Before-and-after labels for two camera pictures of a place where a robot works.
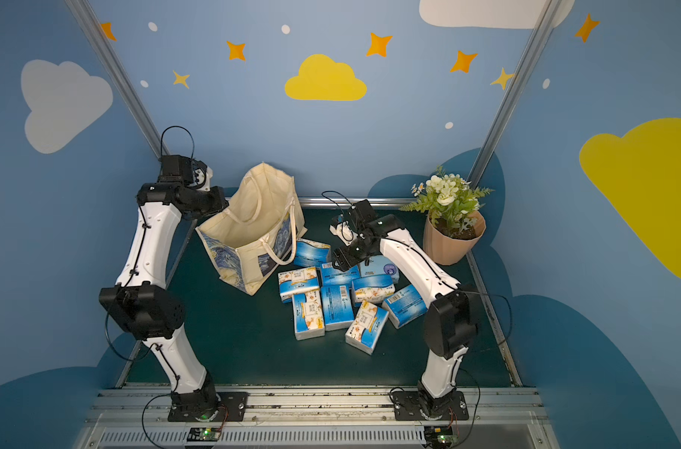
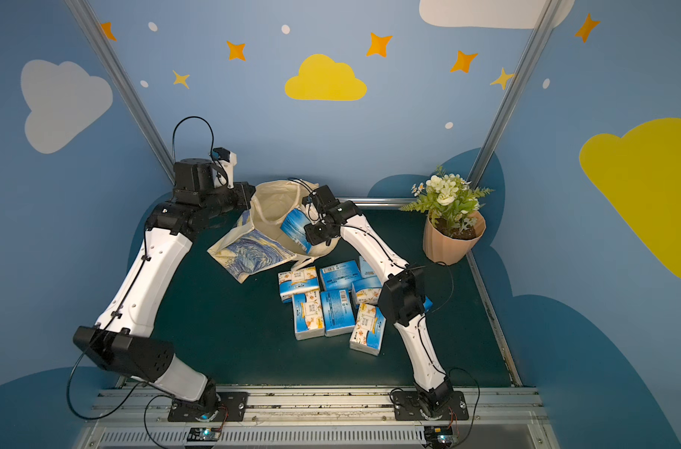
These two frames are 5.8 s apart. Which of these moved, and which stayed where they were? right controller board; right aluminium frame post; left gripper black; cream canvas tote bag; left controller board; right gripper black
Moved: left gripper black; right gripper black; cream canvas tote bag
Stayed: right controller board; left controller board; right aluminium frame post
